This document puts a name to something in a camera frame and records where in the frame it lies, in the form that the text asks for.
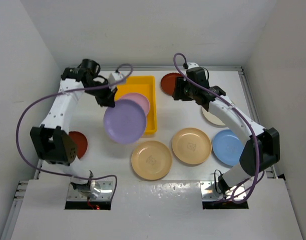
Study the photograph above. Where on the light blue plate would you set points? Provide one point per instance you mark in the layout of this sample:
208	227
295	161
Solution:
227	147

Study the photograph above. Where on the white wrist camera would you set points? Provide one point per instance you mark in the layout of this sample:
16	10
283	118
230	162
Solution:
114	78
190	65

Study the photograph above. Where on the dark red plate left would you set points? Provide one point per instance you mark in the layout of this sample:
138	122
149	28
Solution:
81	141

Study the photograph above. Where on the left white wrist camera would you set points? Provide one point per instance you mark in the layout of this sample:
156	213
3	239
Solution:
114	78

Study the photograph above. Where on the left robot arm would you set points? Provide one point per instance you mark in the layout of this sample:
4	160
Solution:
51	139

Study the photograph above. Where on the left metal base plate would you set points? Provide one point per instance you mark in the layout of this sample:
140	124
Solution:
102	190

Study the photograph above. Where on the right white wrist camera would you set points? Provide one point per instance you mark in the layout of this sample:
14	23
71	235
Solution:
190	65

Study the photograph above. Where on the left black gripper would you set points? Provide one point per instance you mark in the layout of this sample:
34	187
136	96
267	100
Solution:
110	103

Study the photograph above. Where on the cream white plate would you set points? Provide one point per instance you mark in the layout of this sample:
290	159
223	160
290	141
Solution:
212	117

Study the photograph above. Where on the pink plate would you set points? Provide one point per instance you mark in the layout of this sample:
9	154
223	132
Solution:
138	98

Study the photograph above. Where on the yellow plastic bin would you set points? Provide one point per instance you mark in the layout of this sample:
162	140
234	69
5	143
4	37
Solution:
144	85

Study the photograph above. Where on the purple plate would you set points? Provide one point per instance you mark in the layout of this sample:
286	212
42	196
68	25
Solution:
124	123

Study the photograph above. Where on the tan plate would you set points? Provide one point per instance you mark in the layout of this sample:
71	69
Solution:
191	146
151	160

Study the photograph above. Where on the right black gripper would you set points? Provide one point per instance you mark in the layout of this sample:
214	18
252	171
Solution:
178	93

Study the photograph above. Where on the metal base plate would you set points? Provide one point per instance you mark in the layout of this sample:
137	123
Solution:
102	190
209	194

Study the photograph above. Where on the dark red plate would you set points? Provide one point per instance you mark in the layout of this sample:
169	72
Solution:
81	141
168	82

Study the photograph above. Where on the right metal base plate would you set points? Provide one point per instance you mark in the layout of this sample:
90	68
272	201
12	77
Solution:
209	194

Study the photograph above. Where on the dark red plate top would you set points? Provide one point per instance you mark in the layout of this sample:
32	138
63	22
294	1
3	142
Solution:
168	82

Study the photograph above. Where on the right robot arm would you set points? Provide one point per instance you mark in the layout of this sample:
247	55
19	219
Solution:
261	145

